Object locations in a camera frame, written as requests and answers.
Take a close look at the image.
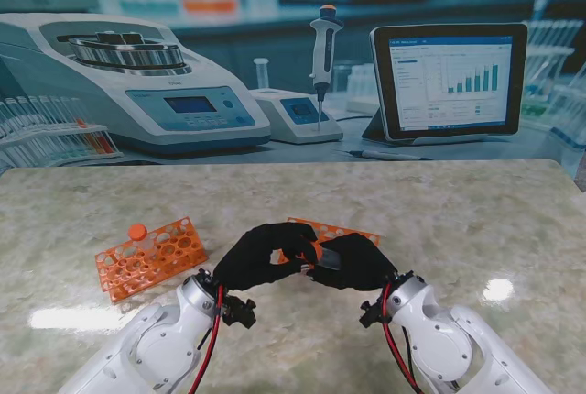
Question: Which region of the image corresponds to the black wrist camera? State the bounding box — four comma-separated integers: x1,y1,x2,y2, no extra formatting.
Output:
222,295,258,331
359,300,390,329

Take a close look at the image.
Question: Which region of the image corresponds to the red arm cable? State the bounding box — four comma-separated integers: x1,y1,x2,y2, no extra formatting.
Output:
382,282,425,394
188,284,226,394

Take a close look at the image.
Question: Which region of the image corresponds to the printed laboratory backdrop poster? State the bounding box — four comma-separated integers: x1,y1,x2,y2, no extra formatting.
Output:
0,0,586,170

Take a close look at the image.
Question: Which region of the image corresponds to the orange test tube rack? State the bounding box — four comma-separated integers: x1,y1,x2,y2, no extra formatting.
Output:
94,216,210,305
277,216,382,266

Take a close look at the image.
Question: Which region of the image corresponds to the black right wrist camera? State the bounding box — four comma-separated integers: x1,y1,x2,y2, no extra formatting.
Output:
359,300,390,329

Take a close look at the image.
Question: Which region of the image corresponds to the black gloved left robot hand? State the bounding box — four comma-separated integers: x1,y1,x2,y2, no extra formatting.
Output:
212,222,322,293

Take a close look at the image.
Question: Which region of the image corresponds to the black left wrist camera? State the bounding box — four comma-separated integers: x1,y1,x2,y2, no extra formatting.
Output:
222,295,258,331

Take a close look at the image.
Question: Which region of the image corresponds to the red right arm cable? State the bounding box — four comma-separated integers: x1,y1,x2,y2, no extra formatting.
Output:
382,282,425,394

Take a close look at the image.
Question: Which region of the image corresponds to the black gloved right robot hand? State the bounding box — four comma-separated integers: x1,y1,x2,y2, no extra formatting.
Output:
305,233,398,292

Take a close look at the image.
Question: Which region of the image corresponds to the clear plastic test tube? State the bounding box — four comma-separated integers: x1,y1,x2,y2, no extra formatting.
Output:
318,246,345,273
136,236,158,263

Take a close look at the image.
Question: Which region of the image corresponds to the red left arm cable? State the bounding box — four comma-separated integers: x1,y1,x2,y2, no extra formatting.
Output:
188,284,226,394

